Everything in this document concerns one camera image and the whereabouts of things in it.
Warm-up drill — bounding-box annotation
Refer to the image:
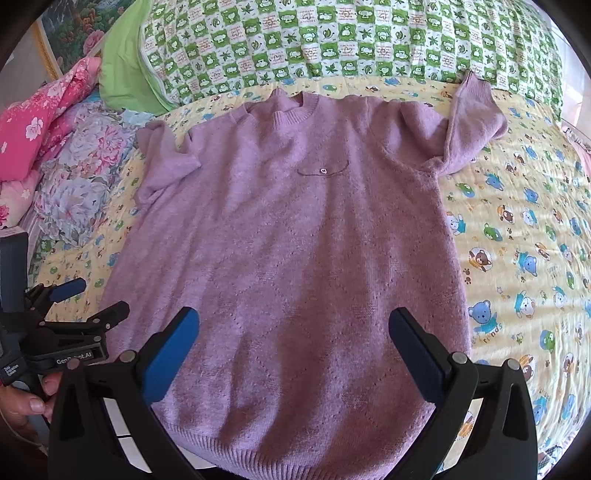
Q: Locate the pink floral blanket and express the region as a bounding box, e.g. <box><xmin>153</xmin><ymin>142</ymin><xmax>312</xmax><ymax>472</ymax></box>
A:
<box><xmin>1</xmin><ymin>57</ymin><xmax>101</xmax><ymax>228</ymax></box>

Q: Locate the green white checkered quilt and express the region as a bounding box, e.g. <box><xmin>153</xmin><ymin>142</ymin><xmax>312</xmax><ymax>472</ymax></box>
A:
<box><xmin>98</xmin><ymin>0</ymin><xmax>565</xmax><ymax>122</ymax></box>

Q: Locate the pastel floral pillow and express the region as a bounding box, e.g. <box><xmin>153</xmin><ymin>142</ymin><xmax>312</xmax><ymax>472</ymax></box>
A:
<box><xmin>33</xmin><ymin>101</ymin><xmax>154</xmax><ymax>247</ymax></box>

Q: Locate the black camera box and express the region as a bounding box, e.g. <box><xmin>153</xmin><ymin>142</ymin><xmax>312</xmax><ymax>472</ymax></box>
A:
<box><xmin>0</xmin><ymin>227</ymin><xmax>28</xmax><ymax>313</ymax></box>

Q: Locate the purple knit sweater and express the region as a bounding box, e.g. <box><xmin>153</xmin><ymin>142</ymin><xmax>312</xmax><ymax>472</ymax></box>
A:
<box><xmin>102</xmin><ymin>75</ymin><xmax>507</xmax><ymax>479</ymax></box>

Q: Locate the gold framed landscape painting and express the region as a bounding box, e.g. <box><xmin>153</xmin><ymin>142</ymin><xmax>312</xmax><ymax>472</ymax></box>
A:
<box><xmin>32</xmin><ymin>0</ymin><xmax>133</xmax><ymax>80</ymax></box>

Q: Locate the yellow cartoon animal bedsheet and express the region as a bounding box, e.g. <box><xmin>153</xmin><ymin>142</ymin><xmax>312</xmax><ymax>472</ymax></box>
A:
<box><xmin>30</xmin><ymin>77</ymin><xmax>590</xmax><ymax>479</ymax></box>

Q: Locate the person's left hand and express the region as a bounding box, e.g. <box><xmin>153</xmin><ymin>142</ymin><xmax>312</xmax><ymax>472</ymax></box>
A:
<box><xmin>1</xmin><ymin>372</ymin><xmax>62</xmax><ymax>443</ymax></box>

